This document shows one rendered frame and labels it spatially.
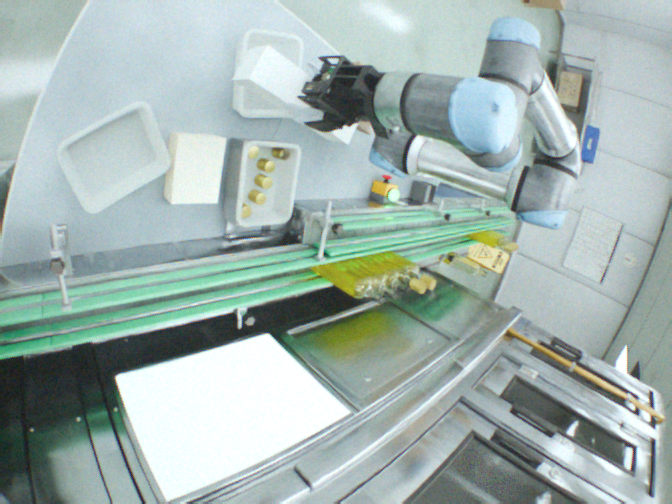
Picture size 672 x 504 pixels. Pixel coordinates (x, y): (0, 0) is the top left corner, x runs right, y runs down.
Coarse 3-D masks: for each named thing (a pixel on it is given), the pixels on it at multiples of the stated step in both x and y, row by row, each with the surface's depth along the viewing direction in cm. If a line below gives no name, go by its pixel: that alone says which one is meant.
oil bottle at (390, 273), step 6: (360, 258) 102; (366, 258) 102; (372, 258) 103; (372, 264) 99; (378, 264) 100; (384, 264) 101; (378, 270) 97; (384, 270) 96; (390, 270) 97; (390, 276) 95; (396, 276) 96; (390, 282) 95
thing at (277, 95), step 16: (256, 48) 44; (272, 48) 43; (240, 64) 46; (256, 64) 42; (272, 64) 44; (288, 64) 46; (240, 80) 45; (256, 80) 44; (272, 80) 45; (288, 80) 47; (304, 80) 49; (272, 96) 48; (288, 96) 48; (288, 112) 55; (352, 128) 60
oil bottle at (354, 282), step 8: (328, 264) 95; (336, 264) 95; (344, 264) 96; (320, 272) 98; (328, 272) 96; (336, 272) 93; (344, 272) 91; (352, 272) 91; (360, 272) 92; (328, 280) 96; (336, 280) 93; (344, 280) 91; (352, 280) 89; (360, 280) 88; (368, 280) 89; (344, 288) 92; (352, 288) 89; (360, 288) 87; (352, 296) 90; (360, 296) 88
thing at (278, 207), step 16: (256, 144) 77; (272, 144) 80; (288, 144) 83; (256, 160) 86; (272, 160) 90; (288, 160) 89; (240, 176) 78; (272, 176) 92; (288, 176) 90; (240, 192) 79; (272, 192) 94; (288, 192) 91; (240, 208) 81; (256, 208) 93; (272, 208) 96; (288, 208) 92; (240, 224) 83; (256, 224) 86
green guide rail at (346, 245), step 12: (420, 228) 135; (432, 228) 139; (444, 228) 145; (456, 228) 148; (468, 228) 154; (336, 240) 102; (348, 240) 104; (360, 240) 108; (372, 240) 110; (384, 240) 111; (396, 240) 114; (408, 240) 118; (336, 252) 94; (348, 252) 97
